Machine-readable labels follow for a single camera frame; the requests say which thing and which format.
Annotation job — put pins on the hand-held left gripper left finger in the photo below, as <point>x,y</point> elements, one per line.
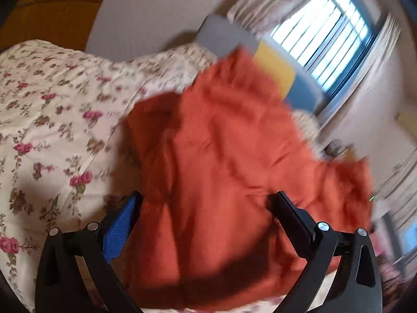
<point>119,231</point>

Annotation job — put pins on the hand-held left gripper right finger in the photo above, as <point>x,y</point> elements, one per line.
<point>295,218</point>

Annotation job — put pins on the orange quilted jacket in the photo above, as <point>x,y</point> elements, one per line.
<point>221,156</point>

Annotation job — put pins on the floral quilt bed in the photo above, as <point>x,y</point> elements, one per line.
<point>58,120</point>

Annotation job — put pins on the patterned curtain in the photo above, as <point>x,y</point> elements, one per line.
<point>365,97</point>
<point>270,3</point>

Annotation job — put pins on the grey yellow blue headboard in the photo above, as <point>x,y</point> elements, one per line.
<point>277,65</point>

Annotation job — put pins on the barred window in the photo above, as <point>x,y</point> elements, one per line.
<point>335,36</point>

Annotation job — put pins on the wooden wardrobe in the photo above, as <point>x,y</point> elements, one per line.
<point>49,13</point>

